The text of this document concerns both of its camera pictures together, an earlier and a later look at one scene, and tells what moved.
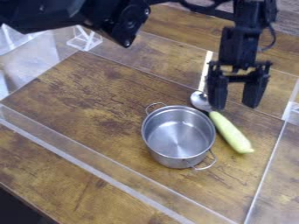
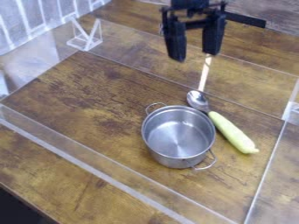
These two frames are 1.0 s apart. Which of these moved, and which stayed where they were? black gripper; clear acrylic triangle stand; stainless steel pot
Moved: black gripper
Stayed: clear acrylic triangle stand; stainless steel pot
